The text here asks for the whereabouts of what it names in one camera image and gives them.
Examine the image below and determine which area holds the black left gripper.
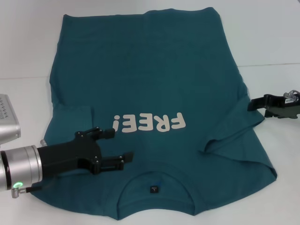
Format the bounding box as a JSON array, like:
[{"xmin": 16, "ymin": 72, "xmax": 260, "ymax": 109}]
[{"xmin": 37, "ymin": 126, "xmax": 135, "ymax": 179}]

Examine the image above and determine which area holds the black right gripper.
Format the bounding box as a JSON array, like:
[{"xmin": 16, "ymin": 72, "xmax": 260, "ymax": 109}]
[{"xmin": 247, "ymin": 93, "xmax": 300, "ymax": 120}]

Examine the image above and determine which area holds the teal t-shirt with FREE print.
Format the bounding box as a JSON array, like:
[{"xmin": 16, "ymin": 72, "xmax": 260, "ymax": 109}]
[{"xmin": 32, "ymin": 7, "xmax": 278, "ymax": 208}]

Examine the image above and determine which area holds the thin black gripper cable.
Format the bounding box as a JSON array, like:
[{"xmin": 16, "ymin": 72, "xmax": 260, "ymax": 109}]
[{"xmin": 25, "ymin": 185, "xmax": 43, "ymax": 193}]

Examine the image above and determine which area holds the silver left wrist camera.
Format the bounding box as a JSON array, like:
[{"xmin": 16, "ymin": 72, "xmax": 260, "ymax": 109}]
[{"xmin": 0, "ymin": 93, "xmax": 22, "ymax": 144}]

